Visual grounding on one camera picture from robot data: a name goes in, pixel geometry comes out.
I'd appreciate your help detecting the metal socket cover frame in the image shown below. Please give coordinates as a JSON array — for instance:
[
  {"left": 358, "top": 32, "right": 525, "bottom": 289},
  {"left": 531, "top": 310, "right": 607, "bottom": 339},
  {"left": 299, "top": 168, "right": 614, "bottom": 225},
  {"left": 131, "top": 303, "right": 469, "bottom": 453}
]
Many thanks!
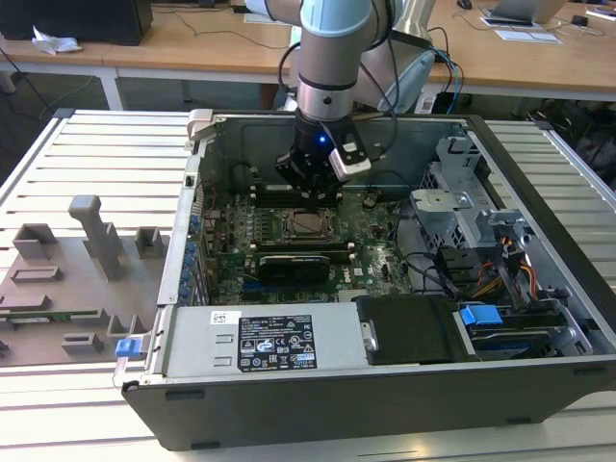
[{"left": 282, "top": 210, "right": 338, "bottom": 242}]

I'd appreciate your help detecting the coloured power wire bundle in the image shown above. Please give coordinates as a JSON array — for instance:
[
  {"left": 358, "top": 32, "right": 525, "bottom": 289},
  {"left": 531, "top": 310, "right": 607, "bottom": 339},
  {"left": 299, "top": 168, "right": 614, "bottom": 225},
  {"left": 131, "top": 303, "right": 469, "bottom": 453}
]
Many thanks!
[{"left": 474, "top": 229, "right": 538, "bottom": 302}]

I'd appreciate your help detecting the green motherboard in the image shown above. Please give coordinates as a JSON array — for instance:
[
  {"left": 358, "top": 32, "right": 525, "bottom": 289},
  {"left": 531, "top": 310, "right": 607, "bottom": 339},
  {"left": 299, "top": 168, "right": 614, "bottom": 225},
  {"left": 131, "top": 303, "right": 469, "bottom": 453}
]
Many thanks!
[{"left": 199, "top": 190, "right": 415, "bottom": 307}]

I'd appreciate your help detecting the black PC case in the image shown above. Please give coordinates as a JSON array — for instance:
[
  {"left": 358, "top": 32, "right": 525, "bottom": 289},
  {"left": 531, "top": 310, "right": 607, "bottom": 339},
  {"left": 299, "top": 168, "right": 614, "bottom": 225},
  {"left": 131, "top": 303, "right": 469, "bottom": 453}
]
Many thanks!
[{"left": 120, "top": 109, "right": 616, "bottom": 452}]

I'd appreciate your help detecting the grey power supply unit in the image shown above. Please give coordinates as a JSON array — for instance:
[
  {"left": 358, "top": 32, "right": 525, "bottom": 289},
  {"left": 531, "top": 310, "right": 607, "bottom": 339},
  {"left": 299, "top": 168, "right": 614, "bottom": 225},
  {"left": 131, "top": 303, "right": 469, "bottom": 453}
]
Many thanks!
[{"left": 161, "top": 302, "right": 370, "bottom": 379}]

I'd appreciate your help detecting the blue plastic latch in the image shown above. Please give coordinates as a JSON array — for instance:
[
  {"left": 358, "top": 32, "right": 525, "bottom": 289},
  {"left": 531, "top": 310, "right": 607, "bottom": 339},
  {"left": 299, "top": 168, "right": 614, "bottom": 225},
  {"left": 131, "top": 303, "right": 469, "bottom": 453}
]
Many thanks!
[{"left": 116, "top": 338, "right": 145, "bottom": 360}]

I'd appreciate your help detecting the CPU socket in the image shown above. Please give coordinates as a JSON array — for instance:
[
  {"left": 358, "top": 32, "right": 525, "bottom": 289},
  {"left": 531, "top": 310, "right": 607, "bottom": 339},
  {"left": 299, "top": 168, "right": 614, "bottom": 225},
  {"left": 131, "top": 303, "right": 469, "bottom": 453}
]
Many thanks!
[{"left": 280, "top": 207, "right": 341, "bottom": 243}]

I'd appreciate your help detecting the black computer tower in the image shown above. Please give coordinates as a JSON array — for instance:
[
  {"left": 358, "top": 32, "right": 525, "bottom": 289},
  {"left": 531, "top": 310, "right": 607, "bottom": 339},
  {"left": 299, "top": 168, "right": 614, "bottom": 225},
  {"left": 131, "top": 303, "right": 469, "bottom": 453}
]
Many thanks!
[{"left": 0, "top": 0, "right": 154, "bottom": 47}]

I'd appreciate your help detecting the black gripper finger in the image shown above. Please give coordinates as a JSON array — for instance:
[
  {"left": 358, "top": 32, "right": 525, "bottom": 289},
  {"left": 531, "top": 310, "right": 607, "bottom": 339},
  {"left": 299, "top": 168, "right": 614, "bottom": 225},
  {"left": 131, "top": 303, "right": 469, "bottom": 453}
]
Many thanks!
[
  {"left": 274, "top": 151, "right": 318, "bottom": 202},
  {"left": 314, "top": 165, "right": 348, "bottom": 203}
]

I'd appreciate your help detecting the wooden desk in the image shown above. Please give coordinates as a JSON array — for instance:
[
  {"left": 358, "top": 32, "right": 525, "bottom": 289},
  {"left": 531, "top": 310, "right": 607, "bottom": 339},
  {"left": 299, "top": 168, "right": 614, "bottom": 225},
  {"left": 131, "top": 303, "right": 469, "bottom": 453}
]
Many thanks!
[
  {"left": 423, "top": 0, "right": 616, "bottom": 105},
  {"left": 0, "top": 0, "right": 302, "bottom": 113}
]

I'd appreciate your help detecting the black plastic shroud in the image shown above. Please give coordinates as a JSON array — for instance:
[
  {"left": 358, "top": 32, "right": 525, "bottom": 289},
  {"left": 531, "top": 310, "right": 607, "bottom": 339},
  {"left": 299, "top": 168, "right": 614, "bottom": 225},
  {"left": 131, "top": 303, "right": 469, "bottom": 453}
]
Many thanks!
[{"left": 353, "top": 294, "right": 477, "bottom": 367}]

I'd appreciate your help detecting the silver laptop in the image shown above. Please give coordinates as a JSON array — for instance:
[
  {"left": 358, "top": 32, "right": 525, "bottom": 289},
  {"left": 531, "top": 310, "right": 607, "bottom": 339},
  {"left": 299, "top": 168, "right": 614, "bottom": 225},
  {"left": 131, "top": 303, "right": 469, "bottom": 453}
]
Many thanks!
[{"left": 479, "top": 0, "right": 567, "bottom": 28}]

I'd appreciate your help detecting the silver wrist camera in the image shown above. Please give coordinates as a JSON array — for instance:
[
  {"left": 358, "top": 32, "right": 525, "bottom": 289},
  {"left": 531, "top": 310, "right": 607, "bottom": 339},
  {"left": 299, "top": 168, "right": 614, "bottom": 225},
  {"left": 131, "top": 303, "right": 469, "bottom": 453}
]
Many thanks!
[{"left": 329, "top": 143, "right": 374, "bottom": 182}]

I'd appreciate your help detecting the metal disk bay cage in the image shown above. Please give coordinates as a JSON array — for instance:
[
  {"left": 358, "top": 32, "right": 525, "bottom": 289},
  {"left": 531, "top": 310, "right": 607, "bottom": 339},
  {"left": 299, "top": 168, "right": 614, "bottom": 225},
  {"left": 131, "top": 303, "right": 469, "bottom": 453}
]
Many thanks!
[{"left": 408, "top": 134, "right": 535, "bottom": 251}]

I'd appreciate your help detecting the blue disk carrier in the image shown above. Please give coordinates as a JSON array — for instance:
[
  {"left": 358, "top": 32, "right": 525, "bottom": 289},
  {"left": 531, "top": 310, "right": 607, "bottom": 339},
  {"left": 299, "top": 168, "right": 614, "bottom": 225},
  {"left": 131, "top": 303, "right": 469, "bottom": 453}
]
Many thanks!
[{"left": 456, "top": 301, "right": 578, "bottom": 361}]

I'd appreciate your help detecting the black graphics card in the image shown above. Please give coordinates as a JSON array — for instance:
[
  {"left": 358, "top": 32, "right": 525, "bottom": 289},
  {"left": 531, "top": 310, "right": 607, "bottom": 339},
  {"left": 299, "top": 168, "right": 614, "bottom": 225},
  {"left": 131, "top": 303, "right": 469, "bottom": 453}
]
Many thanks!
[{"left": 257, "top": 253, "right": 333, "bottom": 290}]

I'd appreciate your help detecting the green RAM stick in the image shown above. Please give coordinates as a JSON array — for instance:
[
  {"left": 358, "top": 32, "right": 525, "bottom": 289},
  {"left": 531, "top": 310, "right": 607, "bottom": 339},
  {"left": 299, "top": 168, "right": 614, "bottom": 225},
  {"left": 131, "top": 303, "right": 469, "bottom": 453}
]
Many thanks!
[{"left": 0, "top": 310, "right": 97, "bottom": 326}]

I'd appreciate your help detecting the black camera cable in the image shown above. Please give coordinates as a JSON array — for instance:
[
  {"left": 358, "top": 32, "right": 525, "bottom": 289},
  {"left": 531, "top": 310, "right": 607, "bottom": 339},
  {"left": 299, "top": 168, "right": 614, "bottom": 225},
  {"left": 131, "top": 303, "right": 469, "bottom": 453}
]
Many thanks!
[{"left": 358, "top": 0, "right": 400, "bottom": 160}]

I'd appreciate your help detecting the crumpled white paper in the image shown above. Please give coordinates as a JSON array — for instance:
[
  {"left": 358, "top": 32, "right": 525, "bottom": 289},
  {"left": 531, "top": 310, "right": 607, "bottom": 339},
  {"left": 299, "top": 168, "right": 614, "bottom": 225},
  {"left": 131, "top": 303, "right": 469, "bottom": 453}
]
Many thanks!
[{"left": 31, "top": 26, "right": 83, "bottom": 55}]

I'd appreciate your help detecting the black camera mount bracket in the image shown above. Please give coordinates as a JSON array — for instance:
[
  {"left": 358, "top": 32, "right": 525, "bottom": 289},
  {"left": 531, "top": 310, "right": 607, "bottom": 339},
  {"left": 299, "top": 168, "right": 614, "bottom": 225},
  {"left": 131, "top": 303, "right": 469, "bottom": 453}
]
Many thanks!
[{"left": 331, "top": 122, "right": 361, "bottom": 155}]

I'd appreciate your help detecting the blue cable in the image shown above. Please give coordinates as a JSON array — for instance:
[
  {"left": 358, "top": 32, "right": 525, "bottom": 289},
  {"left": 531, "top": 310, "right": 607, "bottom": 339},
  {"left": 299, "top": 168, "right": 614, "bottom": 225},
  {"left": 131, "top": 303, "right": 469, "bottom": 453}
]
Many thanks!
[{"left": 435, "top": 47, "right": 466, "bottom": 102}]

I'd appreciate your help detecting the grey parts rack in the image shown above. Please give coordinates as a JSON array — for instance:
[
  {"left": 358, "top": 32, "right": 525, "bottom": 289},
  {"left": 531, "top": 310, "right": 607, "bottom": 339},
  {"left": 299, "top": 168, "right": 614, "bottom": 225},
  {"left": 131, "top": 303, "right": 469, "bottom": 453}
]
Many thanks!
[{"left": 0, "top": 194, "right": 172, "bottom": 370}]

